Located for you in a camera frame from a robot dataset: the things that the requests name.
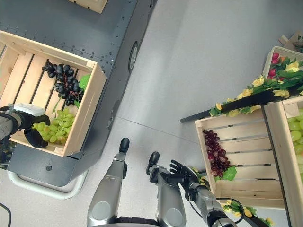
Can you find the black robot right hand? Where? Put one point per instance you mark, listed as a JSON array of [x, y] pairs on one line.
[[181, 171]]

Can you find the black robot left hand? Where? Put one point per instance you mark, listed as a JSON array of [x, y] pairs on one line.
[[35, 140]]

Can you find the green grape bunch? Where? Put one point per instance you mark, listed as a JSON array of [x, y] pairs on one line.
[[58, 126]]

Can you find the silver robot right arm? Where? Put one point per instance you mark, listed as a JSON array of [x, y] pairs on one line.
[[208, 201]]

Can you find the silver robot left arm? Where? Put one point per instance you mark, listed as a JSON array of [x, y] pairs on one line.
[[6, 124]]

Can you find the silver robot right leg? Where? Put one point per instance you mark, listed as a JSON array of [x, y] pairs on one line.
[[169, 198]]

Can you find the dark robot right foot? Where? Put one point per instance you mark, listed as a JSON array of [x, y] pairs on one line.
[[154, 158]]

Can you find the dark robot foot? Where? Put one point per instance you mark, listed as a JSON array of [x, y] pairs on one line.
[[124, 144], [154, 158]]

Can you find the red grape bunch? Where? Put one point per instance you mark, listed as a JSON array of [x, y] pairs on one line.
[[216, 156]]

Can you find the green grape leaf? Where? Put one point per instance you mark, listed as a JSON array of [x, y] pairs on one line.
[[229, 173], [84, 81]]

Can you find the white cart bumper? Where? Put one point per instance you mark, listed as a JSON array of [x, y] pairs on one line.
[[47, 188]]

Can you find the dark robot left foot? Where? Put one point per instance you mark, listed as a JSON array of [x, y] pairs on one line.
[[124, 144]]

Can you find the wooden slatted crate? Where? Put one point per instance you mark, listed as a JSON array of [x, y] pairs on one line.
[[21, 71], [246, 170], [91, 4], [281, 146]]

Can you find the black grape bunch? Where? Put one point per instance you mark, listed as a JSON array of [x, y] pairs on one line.
[[65, 81]]

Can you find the yellow flower garland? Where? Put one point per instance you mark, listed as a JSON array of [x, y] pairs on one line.
[[265, 85], [236, 208]]

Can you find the black robot waist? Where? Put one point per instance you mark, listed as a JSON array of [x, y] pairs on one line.
[[135, 221]]

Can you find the black stand bar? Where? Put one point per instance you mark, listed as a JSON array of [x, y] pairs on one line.
[[246, 100]]

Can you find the dark grey wheeled cart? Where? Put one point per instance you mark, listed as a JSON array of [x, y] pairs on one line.
[[71, 35]]

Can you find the green grape pile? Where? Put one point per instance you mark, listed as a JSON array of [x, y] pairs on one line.
[[296, 134]]

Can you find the white bin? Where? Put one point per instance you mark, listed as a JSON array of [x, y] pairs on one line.
[[270, 61]]

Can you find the red flowers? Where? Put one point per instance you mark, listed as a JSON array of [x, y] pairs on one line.
[[275, 62]]

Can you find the brown cardboard piece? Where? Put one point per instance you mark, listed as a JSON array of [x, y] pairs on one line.
[[292, 40]]

